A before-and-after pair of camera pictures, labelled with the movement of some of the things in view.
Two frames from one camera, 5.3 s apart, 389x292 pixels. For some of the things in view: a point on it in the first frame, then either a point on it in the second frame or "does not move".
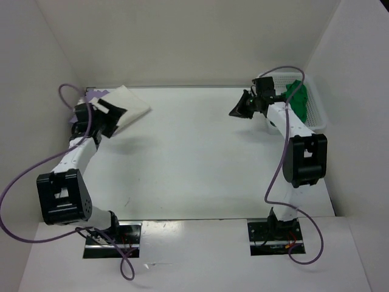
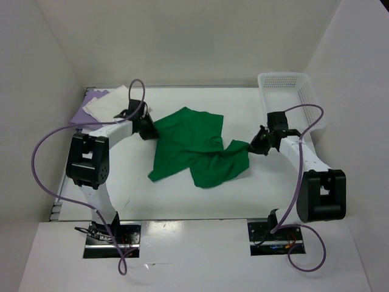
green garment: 299,100 to 189,139
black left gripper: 113,116 to 152,132
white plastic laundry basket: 316,118 does not move
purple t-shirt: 90,93 does not move
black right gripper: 240,110 to 254,146
